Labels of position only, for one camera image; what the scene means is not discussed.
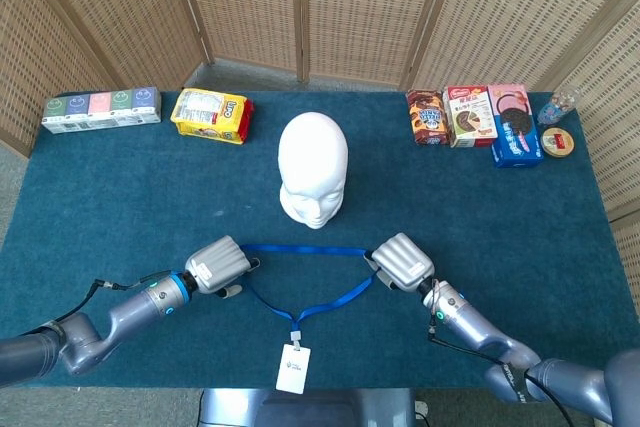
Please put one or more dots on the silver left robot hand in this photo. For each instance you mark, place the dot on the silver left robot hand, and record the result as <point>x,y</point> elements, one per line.
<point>217,264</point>

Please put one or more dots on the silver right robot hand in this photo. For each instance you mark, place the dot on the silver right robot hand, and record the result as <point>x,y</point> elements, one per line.
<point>402,262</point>

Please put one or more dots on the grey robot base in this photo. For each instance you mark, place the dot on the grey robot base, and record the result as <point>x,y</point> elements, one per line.
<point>310,409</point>

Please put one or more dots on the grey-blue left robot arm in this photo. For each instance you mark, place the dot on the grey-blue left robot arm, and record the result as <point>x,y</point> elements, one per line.
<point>135,309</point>

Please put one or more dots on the white mannequin head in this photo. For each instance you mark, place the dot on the white mannequin head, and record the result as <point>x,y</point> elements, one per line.
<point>312,157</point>

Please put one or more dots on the teal carpet table cover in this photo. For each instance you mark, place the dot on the teal carpet table cover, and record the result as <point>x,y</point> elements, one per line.
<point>150,197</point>

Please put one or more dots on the brown chocolate cookie pack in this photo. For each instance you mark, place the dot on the brown chocolate cookie pack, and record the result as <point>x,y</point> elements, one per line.
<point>426,119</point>

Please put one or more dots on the yellow Lipo biscuit bag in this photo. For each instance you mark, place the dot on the yellow Lipo biscuit bag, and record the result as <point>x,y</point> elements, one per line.
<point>210,114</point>

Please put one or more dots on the cream red wafer box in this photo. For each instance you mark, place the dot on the cream red wafer box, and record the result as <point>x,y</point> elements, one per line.
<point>470,117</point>

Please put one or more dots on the blue pink Oreo box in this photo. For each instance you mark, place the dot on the blue pink Oreo box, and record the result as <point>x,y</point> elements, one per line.
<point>515,137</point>

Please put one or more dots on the multicolour smiley tissue pack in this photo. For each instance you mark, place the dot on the multicolour smiley tissue pack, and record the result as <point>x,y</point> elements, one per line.
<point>100,109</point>

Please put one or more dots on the round red gold tin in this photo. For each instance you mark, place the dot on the round red gold tin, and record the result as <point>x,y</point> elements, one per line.
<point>557,143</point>

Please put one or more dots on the wicker folding screen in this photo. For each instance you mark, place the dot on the wicker folding screen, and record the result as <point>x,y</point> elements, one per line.
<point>350,7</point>

